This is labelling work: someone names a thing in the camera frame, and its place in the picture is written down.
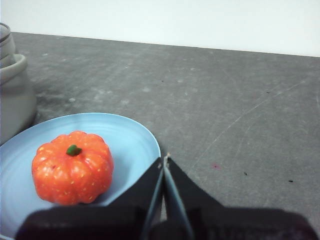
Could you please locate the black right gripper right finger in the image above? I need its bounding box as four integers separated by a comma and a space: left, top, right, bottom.
151, 157, 318, 240

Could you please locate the pale green electric steamer pot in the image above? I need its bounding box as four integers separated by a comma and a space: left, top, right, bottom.
0, 22, 38, 146

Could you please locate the blue round plate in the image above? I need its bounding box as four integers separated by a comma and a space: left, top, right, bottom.
0, 112, 162, 239

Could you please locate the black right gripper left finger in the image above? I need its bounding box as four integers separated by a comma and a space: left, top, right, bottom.
14, 157, 166, 240

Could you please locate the orange pumpkin with green stem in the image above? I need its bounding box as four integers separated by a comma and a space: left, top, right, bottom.
31, 130, 115, 206

